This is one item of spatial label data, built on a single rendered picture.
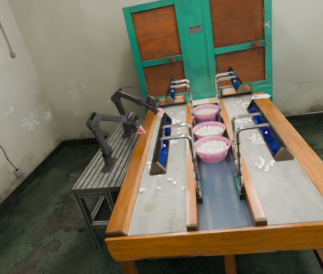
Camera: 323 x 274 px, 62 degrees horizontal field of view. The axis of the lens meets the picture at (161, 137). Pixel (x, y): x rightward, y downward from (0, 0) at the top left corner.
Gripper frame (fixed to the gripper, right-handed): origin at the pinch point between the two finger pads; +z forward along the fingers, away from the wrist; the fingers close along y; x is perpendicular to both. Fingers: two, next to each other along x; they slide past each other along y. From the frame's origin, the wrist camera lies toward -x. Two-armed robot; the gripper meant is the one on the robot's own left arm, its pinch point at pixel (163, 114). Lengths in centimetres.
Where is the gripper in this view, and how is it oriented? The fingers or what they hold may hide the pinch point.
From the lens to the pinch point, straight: 256.8
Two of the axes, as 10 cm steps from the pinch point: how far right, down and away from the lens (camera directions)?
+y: 0.8, -4.5, 8.9
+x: -4.8, 7.6, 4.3
